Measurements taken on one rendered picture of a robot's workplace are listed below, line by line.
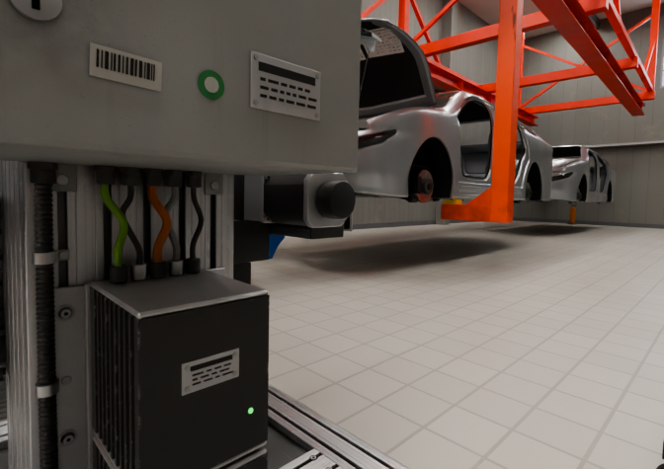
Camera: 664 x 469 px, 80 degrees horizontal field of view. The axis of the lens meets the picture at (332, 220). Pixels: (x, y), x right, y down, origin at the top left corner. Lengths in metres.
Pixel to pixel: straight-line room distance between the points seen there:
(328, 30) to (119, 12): 0.21
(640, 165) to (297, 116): 14.81
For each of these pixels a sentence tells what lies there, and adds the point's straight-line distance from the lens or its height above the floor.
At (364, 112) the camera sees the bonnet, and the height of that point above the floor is 1.72.
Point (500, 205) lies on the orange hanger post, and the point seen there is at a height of 0.68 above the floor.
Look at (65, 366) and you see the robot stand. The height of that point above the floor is 0.54.
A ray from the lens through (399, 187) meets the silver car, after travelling 3.50.
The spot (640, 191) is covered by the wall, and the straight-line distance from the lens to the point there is 15.06.
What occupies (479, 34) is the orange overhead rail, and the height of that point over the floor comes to 3.31.
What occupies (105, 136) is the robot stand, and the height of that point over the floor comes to 0.77.
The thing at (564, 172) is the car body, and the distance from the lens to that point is 9.14.
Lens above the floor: 0.73
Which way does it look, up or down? 3 degrees down
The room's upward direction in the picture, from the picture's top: 1 degrees clockwise
